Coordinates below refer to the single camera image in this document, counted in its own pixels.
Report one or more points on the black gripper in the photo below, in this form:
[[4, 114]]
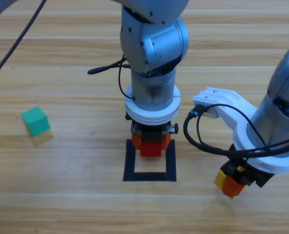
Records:
[[256, 176], [151, 136]]

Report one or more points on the red cube block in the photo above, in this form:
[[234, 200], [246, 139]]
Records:
[[151, 149]]

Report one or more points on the yellow cube block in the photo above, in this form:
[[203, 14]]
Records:
[[219, 180]]

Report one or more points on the green cube block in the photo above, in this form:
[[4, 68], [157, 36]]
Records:
[[35, 122]]

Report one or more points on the black tape square outline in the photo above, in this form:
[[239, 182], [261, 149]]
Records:
[[129, 165]]

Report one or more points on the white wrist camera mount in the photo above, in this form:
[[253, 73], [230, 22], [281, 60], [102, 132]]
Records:
[[232, 97]]

